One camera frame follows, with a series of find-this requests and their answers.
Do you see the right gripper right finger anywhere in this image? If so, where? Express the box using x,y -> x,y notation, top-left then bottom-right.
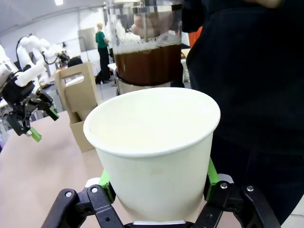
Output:
194,158 -> 282,228

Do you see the person's right hand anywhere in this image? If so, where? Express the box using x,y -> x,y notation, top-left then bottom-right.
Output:
131,9 -> 183,39

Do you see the person in green shirt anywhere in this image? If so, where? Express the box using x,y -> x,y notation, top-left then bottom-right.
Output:
95,23 -> 113,85

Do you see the white paper cup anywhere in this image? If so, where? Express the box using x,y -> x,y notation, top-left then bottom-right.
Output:
83,87 -> 221,223

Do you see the brown cardboard cup carrier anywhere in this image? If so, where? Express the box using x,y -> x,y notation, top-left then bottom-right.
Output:
55,62 -> 99,152

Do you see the clear pitcher brown drink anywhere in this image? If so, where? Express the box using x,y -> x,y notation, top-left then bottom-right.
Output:
104,0 -> 186,96

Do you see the orange object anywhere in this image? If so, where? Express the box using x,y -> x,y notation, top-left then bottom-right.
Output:
188,26 -> 204,48

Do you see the seated person black hair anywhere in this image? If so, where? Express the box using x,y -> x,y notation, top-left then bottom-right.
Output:
67,56 -> 84,68

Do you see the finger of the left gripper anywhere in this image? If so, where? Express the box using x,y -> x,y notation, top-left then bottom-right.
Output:
30,88 -> 60,122
6,110 -> 43,143

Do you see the black background gripper body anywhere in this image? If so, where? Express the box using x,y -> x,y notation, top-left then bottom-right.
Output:
57,51 -> 71,64

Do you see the grey partition board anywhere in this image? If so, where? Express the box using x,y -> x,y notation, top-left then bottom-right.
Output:
78,28 -> 97,52

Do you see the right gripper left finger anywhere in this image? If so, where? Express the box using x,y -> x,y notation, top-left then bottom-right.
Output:
40,169 -> 125,228

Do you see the person in dark clothing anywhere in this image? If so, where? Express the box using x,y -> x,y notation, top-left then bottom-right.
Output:
181,0 -> 304,225

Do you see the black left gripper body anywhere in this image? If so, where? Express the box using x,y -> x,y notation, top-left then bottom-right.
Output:
0,76 -> 36,114

